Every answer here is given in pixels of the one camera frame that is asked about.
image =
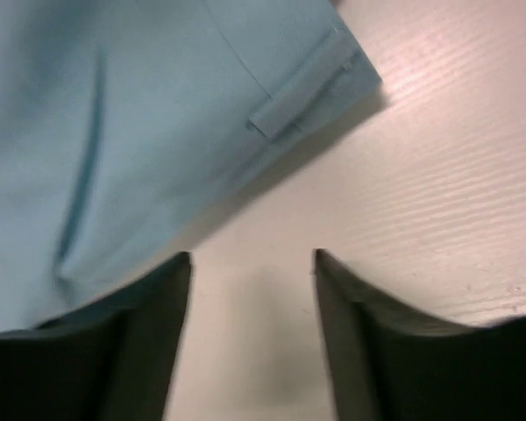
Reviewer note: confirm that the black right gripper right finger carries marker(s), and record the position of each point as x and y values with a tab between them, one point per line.
390	361

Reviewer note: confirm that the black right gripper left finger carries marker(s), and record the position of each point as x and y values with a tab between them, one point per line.
109	360

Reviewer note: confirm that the light blue trousers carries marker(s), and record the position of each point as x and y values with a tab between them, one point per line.
121	120

